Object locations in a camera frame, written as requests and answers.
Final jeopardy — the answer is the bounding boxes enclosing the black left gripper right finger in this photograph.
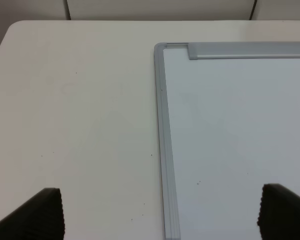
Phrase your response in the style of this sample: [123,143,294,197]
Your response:
[257,183,300,240]

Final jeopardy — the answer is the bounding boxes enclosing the white board with grey frame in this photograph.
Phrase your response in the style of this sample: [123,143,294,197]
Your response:
[154,41,300,240]

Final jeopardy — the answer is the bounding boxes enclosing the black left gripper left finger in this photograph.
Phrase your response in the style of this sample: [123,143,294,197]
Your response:
[0,187,66,240]

